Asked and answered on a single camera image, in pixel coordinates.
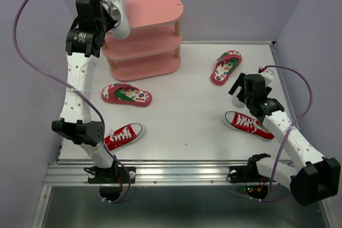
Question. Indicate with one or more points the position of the pink patterned flip-flop left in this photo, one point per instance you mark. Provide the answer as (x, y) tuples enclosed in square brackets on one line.
[(126, 94)]

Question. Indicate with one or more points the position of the pink patterned flip-flop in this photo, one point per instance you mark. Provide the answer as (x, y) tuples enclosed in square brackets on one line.
[(225, 66), (126, 94)]

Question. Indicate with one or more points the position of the red canvas sneaker left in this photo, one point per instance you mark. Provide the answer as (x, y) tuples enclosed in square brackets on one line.
[(127, 134)]

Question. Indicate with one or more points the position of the pink patterned flip-flop right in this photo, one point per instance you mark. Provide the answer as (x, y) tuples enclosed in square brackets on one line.
[(225, 66)]

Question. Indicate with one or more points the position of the aluminium front rail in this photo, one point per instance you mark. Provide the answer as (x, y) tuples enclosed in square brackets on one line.
[(148, 173)]

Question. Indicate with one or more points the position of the red canvas sneaker right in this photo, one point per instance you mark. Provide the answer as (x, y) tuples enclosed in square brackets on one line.
[(244, 123)]

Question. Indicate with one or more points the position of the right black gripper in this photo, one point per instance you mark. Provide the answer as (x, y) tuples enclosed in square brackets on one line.
[(240, 81)]

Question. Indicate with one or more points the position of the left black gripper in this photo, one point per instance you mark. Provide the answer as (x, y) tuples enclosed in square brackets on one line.
[(110, 21)]

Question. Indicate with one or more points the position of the red canvas sneaker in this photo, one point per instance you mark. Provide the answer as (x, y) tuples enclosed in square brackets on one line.
[(127, 134), (244, 123)]

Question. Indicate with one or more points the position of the white sneaker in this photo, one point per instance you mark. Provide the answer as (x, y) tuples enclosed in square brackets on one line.
[(117, 8), (236, 101)]

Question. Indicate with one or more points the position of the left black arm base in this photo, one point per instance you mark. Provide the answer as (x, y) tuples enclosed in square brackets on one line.
[(114, 183)]

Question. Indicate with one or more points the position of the pink three-tier shoe shelf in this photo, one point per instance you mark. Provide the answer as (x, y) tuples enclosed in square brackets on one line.
[(153, 45)]

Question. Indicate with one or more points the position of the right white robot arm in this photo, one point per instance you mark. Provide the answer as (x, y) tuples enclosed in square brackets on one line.
[(312, 177)]

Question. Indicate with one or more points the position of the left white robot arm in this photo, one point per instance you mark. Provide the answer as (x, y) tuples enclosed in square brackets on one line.
[(83, 44)]

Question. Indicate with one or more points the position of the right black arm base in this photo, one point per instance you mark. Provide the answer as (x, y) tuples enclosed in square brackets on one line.
[(256, 184)]

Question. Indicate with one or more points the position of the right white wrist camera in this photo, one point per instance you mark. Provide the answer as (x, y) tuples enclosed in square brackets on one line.
[(267, 74)]

